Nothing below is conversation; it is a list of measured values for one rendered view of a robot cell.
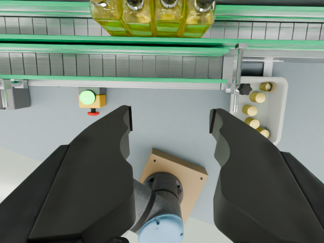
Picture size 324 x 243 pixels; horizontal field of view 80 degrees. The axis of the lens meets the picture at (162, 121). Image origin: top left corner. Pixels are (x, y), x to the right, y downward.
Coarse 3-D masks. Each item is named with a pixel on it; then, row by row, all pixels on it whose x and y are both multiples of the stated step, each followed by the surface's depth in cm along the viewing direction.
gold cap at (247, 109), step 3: (246, 105) 68; (249, 105) 67; (243, 108) 68; (246, 108) 66; (249, 108) 65; (252, 108) 65; (255, 108) 65; (243, 111) 68; (246, 111) 66; (249, 111) 65; (252, 111) 65; (255, 111) 65; (246, 114) 68; (249, 114) 65; (252, 114) 65; (255, 114) 65
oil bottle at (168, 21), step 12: (156, 0) 34; (180, 0) 34; (156, 12) 35; (168, 12) 34; (180, 12) 35; (156, 24) 39; (168, 24) 39; (180, 24) 39; (156, 36) 50; (168, 36) 48
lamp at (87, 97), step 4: (84, 92) 61; (88, 92) 61; (92, 92) 62; (80, 96) 61; (84, 96) 60; (88, 96) 60; (92, 96) 61; (84, 100) 61; (88, 100) 61; (92, 100) 61; (88, 104) 62
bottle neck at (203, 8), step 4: (196, 0) 32; (200, 0) 30; (204, 0) 30; (208, 0) 29; (212, 0) 30; (196, 4) 33; (200, 4) 31; (204, 4) 31; (208, 4) 31; (196, 8) 34; (200, 8) 33; (204, 8) 32; (208, 8) 33
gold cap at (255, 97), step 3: (252, 93) 68; (255, 93) 66; (258, 93) 64; (261, 93) 64; (252, 96) 66; (255, 96) 64; (258, 96) 64; (261, 96) 64; (264, 96) 64; (252, 99) 67; (255, 99) 64; (258, 99) 64; (261, 99) 64; (264, 99) 64; (258, 102) 65; (261, 102) 65
